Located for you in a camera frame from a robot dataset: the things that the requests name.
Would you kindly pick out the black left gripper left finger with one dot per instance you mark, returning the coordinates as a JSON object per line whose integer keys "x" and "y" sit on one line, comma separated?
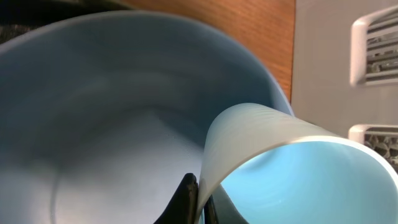
{"x": 182, "y": 206}

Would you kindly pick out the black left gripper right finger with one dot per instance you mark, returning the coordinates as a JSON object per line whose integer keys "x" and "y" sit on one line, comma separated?
{"x": 210, "y": 215}

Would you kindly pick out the light blue cup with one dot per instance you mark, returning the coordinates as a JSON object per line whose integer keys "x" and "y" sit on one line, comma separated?
{"x": 276, "y": 168}

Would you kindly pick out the dark blue plate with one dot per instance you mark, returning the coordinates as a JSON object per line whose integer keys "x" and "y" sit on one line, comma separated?
{"x": 102, "y": 115}

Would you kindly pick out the round black tray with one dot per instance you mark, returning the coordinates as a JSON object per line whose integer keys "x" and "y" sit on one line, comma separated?
{"x": 21, "y": 16}

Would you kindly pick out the white wall vent lower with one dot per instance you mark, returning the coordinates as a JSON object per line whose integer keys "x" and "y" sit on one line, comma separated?
{"x": 381, "y": 138}

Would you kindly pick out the white wall vent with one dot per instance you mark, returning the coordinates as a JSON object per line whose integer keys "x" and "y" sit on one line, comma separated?
{"x": 374, "y": 49}
{"x": 381, "y": 138}

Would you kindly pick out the white wall vent upper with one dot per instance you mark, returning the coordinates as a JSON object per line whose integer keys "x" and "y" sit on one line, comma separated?
{"x": 374, "y": 49}

